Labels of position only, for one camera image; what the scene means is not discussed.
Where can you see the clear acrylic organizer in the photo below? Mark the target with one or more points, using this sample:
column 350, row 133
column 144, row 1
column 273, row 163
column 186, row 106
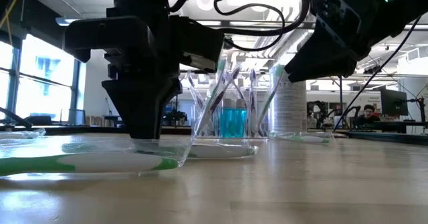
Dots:
column 207, row 135

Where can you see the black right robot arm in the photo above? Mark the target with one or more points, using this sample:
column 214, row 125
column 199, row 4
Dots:
column 401, row 3

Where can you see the large window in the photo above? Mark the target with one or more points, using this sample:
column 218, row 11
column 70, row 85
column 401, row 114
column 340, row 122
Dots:
column 43, row 77

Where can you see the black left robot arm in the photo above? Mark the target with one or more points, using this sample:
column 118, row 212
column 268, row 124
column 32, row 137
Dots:
column 140, row 0

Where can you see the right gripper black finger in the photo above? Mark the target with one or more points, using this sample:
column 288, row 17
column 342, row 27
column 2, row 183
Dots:
column 321, row 60

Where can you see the white wipes canister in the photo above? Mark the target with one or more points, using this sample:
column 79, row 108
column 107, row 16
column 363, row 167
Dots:
column 289, row 107

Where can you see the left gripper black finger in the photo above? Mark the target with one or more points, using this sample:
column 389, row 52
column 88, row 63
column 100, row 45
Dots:
column 143, row 110

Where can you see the black computer monitor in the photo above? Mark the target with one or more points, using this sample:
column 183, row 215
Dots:
column 394, row 102

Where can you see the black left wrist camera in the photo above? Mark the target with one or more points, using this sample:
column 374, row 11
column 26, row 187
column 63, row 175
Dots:
column 197, row 43

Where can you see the purple toothbrush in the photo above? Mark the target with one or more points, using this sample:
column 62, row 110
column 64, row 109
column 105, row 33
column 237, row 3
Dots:
column 195, row 93
column 227, row 83
column 253, row 97

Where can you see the person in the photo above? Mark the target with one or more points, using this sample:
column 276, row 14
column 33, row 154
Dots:
column 368, row 112

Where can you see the blue mouthwash bottle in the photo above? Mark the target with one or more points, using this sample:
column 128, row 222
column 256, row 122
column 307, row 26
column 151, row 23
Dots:
column 226, row 120
column 240, row 120

